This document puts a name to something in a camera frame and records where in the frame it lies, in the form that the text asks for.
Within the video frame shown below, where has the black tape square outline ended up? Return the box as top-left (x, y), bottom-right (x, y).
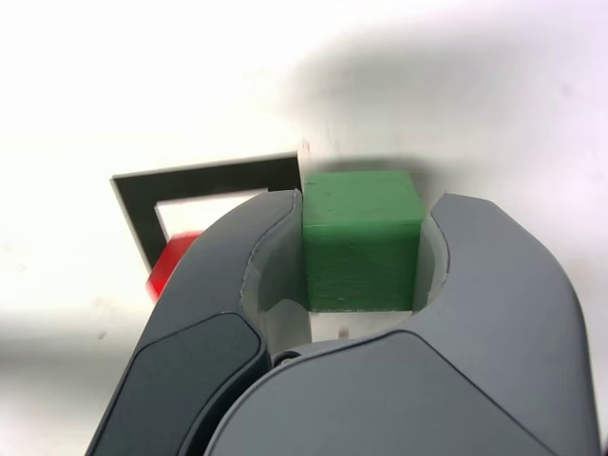
top-left (109, 150), bottom-right (305, 273)

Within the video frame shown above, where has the green cube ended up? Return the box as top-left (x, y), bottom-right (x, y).
top-left (301, 169), bottom-right (425, 314)

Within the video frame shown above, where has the red cube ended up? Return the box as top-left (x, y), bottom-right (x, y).
top-left (145, 231), bottom-right (205, 301)

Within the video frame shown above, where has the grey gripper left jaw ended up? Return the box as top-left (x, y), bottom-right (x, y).
top-left (86, 188), bottom-right (313, 456)

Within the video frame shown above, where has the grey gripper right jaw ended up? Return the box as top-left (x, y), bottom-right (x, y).
top-left (203, 192), bottom-right (596, 456)

